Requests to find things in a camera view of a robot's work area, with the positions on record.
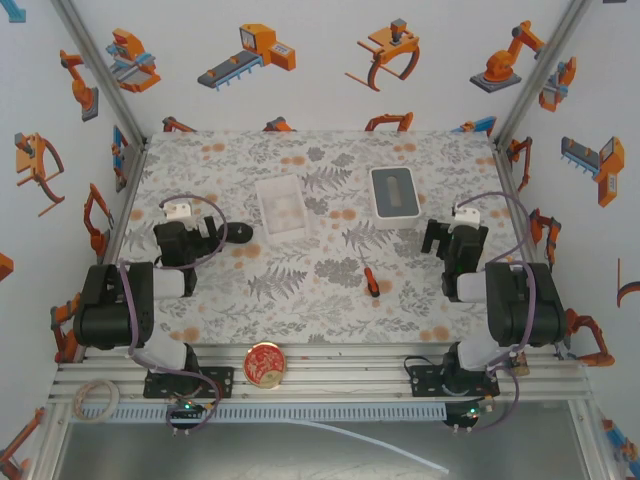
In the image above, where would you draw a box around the orange black screwdriver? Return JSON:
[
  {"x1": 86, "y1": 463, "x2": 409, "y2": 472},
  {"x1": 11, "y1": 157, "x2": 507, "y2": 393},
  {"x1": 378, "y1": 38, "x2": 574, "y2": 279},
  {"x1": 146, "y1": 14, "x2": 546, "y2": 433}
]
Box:
[{"x1": 356, "y1": 246, "x2": 382, "y2": 299}]

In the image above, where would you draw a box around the grey white tissue box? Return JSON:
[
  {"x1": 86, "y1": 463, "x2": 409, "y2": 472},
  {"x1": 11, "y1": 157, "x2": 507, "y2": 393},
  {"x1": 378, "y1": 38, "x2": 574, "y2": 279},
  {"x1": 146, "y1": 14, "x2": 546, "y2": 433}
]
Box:
[{"x1": 369, "y1": 165, "x2": 422, "y2": 232}]

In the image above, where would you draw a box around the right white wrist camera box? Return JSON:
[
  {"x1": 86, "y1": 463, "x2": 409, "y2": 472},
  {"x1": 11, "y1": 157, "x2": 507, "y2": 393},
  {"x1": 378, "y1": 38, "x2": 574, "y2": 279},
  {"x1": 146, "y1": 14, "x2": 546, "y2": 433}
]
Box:
[{"x1": 451, "y1": 204, "x2": 482, "y2": 227}]

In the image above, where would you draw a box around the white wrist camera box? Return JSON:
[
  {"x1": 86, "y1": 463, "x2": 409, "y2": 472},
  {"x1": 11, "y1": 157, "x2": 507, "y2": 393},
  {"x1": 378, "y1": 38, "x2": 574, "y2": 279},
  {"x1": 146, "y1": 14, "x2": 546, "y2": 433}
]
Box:
[
  {"x1": 159, "y1": 197, "x2": 194, "y2": 222},
  {"x1": 451, "y1": 204, "x2": 482, "y2": 227}
]

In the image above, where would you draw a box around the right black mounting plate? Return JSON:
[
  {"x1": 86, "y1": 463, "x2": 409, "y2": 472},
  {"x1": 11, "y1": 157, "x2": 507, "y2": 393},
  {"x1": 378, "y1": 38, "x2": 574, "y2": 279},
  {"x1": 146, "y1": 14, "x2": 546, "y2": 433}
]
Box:
[{"x1": 409, "y1": 363, "x2": 501, "y2": 399}]

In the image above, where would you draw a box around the white slotted cable duct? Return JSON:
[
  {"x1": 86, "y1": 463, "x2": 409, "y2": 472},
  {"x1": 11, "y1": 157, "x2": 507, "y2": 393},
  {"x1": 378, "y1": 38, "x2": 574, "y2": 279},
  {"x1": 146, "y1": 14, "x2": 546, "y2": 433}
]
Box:
[{"x1": 81, "y1": 403, "x2": 449, "y2": 422}]

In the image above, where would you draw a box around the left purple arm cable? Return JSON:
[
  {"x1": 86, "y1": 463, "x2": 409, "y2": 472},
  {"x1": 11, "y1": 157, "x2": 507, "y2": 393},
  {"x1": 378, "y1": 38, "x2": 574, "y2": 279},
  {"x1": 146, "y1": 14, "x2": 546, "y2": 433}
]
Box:
[{"x1": 117, "y1": 194, "x2": 230, "y2": 437}]

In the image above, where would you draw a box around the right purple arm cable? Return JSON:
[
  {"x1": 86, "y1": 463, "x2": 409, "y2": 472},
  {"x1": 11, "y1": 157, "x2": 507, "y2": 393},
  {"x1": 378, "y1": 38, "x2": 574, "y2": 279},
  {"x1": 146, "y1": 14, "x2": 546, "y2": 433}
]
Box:
[{"x1": 452, "y1": 192, "x2": 539, "y2": 419}]

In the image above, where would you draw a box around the left aluminium corner post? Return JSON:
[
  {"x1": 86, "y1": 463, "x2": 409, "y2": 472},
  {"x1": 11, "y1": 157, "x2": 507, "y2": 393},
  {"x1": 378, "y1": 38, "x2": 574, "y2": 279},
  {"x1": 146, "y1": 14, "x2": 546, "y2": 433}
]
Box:
[{"x1": 49, "y1": 0, "x2": 150, "y2": 149}]

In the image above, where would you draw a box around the beige tape roll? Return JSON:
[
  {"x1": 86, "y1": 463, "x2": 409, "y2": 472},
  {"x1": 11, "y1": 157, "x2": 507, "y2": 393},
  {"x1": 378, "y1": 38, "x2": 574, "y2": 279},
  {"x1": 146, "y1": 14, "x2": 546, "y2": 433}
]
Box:
[{"x1": 73, "y1": 378, "x2": 121, "y2": 424}]

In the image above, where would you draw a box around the red gold round tin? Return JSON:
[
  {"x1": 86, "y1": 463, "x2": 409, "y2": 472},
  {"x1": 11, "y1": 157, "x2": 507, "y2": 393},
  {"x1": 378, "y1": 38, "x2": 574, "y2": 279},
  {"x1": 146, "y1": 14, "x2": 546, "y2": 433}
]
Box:
[{"x1": 242, "y1": 341, "x2": 288, "y2": 389}]

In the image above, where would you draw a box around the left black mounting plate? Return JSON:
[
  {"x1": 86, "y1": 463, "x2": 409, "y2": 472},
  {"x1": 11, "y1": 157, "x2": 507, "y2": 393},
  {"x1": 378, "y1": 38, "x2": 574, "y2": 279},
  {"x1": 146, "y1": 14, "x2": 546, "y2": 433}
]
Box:
[{"x1": 143, "y1": 365, "x2": 236, "y2": 400}]

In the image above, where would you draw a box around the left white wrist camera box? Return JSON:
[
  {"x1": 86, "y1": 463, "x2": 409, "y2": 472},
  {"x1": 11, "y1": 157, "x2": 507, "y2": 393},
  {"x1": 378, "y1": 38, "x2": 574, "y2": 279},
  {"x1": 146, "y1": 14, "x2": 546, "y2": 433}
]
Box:
[{"x1": 159, "y1": 197, "x2": 194, "y2": 222}]

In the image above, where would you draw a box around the aluminium corner post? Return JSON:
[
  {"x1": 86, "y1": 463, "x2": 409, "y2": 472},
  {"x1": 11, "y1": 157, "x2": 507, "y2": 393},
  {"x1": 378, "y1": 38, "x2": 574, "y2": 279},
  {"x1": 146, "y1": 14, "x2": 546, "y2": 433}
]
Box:
[
  {"x1": 49, "y1": 0, "x2": 150, "y2": 149},
  {"x1": 491, "y1": 0, "x2": 597, "y2": 149}
]

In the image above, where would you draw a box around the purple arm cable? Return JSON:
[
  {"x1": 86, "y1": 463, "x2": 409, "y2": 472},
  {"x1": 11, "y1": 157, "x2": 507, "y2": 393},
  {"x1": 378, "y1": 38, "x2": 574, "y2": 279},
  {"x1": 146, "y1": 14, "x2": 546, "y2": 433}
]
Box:
[
  {"x1": 117, "y1": 194, "x2": 230, "y2": 437},
  {"x1": 452, "y1": 192, "x2": 539, "y2": 419}
]

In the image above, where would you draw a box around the white translucent plastic bin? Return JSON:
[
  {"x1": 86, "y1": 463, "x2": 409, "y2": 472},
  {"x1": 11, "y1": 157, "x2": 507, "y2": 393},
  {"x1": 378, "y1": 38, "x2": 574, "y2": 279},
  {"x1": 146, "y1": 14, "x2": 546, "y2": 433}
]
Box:
[{"x1": 254, "y1": 173, "x2": 312, "y2": 246}]

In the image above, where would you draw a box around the right black circuit board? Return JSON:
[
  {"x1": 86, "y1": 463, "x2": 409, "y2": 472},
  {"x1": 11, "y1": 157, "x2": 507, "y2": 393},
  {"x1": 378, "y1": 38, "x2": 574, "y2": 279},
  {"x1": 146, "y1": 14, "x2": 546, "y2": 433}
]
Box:
[{"x1": 441, "y1": 399, "x2": 494, "y2": 434}]

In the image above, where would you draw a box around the thin white tube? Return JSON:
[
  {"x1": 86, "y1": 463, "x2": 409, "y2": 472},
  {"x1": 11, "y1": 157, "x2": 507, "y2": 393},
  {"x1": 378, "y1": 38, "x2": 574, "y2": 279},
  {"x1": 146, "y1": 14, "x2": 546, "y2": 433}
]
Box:
[{"x1": 279, "y1": 418, "x2": 451, "y2": 476}]

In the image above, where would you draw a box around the floral patterned table mat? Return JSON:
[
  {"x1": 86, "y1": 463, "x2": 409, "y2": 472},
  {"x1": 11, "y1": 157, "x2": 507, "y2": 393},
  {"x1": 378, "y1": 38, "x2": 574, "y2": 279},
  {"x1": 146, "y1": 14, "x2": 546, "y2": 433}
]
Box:
[{"x1": 117, "y1": 130, "x2": 516, "y2": 347}]

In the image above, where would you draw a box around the left black circuit board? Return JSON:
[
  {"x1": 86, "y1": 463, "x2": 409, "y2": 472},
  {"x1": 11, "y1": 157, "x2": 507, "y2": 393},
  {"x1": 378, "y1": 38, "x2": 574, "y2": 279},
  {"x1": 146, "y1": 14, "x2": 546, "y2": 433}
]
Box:
[{"x1": 166, "y1": 399, "x2": 214, "y2": 432}]

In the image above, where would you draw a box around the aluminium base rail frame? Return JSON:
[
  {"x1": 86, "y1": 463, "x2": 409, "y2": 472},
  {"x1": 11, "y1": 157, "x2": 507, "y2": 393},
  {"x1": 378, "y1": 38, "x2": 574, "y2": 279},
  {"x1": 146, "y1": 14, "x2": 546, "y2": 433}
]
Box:
[{"x1": 46, "y1": 343, "x2": 595, "y2": 407}]

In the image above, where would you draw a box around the black mounting plate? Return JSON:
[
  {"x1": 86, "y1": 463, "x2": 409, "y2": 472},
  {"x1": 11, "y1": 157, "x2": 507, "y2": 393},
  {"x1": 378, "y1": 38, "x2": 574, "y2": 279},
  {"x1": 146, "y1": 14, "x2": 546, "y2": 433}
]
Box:
[
  {"x1": 409, "y1": 363, "x2": 501, "y2": 399},
  {"x1": 143, "y1": 365, "x2": 236, "y2": 400}
]

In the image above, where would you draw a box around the black oval object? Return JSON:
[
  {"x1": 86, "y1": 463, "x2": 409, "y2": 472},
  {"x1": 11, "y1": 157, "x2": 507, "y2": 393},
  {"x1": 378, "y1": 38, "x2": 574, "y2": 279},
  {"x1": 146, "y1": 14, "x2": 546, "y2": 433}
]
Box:
[{"x1": 219, "y1": 221, "x2": 254, "y2": 247}]

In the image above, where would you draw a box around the black circuit board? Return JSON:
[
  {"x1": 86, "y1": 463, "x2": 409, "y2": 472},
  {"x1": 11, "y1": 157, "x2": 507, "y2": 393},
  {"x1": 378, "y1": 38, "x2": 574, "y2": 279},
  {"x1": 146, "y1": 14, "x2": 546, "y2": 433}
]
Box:
[
  {"x1": 166, "y1": 399, "x2": 214, "y2": 432},
  {"x1": 441, "y1": 399, "x2": 494, "y2": 434}
]

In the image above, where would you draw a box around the right aluminium corner post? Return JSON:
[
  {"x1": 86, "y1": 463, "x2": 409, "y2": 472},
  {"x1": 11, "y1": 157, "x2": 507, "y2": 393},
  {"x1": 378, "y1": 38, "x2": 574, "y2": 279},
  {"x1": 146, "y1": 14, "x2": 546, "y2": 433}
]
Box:
[{"x1": 491, "y1": 0, "x2": 597, "y2": 149}]

